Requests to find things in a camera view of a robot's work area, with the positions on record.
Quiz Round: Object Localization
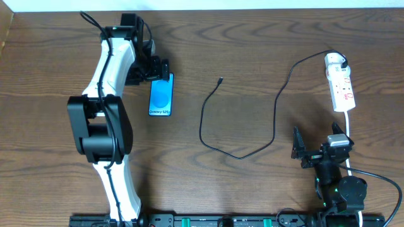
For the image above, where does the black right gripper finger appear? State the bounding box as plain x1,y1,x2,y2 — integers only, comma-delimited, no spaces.
331,122,354,146
291,127,306,159

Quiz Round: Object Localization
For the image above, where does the blue Samsung Galaxy smartphone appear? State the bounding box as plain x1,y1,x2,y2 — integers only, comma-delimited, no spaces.
148,73,174,117

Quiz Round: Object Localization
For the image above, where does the black USB charging cable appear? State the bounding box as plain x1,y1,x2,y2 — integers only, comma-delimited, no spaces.
199,49,349,160

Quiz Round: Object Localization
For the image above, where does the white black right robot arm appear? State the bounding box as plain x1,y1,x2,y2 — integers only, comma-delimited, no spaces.
291,122,367,226

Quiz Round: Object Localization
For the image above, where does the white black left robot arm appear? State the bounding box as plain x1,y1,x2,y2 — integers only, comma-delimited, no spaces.
67,11,174,226

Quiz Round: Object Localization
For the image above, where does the white power strip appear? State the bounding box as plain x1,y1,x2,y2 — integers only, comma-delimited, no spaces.
326,64,356,112

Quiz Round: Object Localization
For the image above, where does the white power strip cord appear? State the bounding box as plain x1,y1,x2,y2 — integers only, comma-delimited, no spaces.
343,110,364,227

